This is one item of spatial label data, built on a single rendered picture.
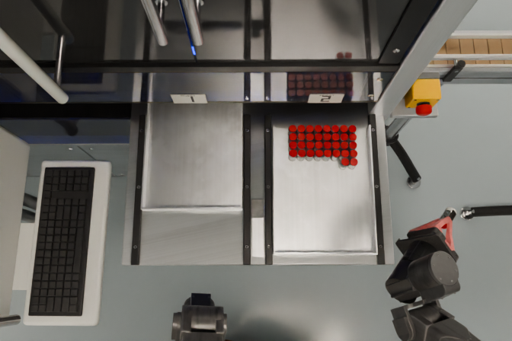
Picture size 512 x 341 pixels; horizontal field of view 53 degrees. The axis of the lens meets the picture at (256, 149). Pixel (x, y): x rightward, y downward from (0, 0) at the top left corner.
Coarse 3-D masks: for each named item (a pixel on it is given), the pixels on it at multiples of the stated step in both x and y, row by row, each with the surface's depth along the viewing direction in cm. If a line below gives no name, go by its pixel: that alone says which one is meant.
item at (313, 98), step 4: (312, 96) 126; (316, 96) 126; (320, 96) 126; (332, 96) 126; (336, 96) 126; (340, 96) 126; (308, 100) 129; (312, 100) 129; (316, 100) 129; (320, 100) 129; (332, 100) 129; (336, 100) 129; (340, 100) 129
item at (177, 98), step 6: (174, 96) 126; (180, 96) 126; (186, 96) 126; (192, 96) 126; (198, 96) 126; (204, 96) 126; (174, 102) 130; (180, 102) 130; (186, 102) 130; (192, 102) 130; (198, 102) 130; (204, 102) 130
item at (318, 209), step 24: (288, 144) 139; (360, 144) 139; (288, 168) 137; (312, 168) 137; (336, 168) 137; (360, 168) 137; (288, 192) 136; (312, 192) 136; (336, 192) 136; (360, 192) 136; (288, 216) 134; (312, 216) 134; (336, 216) 134; (360, 216) 134; (288, 240) 132; (312, 240) 132; (336, 240) 132; (360, 240) 132
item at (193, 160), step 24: (168, 120) 141; (192, 120) 141; (216, 120) 141; (240, 120) 141; (144, 144) 136; (168, 144) 139; (192, 144) 139; (216, 144) 139; (240, 144) 139; (144, 168) 134; (168, 168) 137; (192, 168) 137; (216, 168) 137; (240, 168) 137; (144, 192) 134; (168, 192) 136; (192, 192) 136; (216, 192) 136; (240, 192) 136
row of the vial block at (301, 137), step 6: (294, 138) 135; (300, 138) 135; (306, 138) 135; (312, 138) 135; (318, 138) 135; (324, 138) 135; (330, 138) 135; (336, 138) 135; (342, 138) 135; (348, 138) 136; (354, 138) 135; (348, 144) 138
